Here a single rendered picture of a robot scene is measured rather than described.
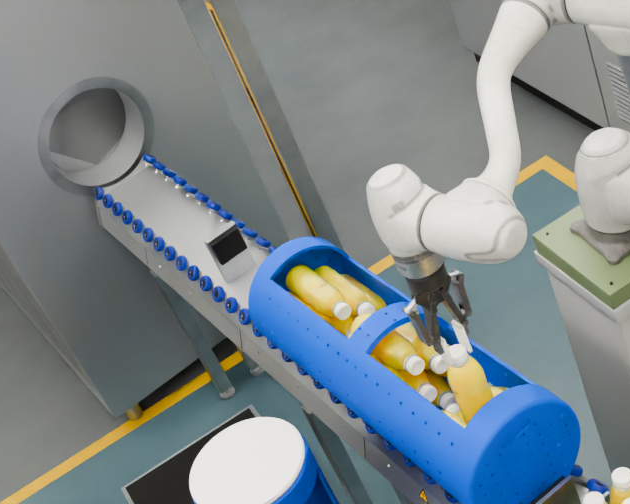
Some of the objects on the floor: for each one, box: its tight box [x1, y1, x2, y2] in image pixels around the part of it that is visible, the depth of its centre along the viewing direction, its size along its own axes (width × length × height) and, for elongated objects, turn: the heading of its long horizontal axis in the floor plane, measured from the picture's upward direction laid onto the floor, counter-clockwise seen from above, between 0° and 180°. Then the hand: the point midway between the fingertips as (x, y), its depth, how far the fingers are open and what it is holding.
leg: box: [149, 270, 235, 399], centre depth 441 cm, size 6×6×63 cm
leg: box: [301, 405, 373, 504], centre depth 366 cm, size 6×6×63 cm
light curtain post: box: [203, 0, 345, 252], centre depth 379 cm, size 6×6×170 cm
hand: (453, 343), depth 238 cm, fingers closed on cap, 4 cm apart
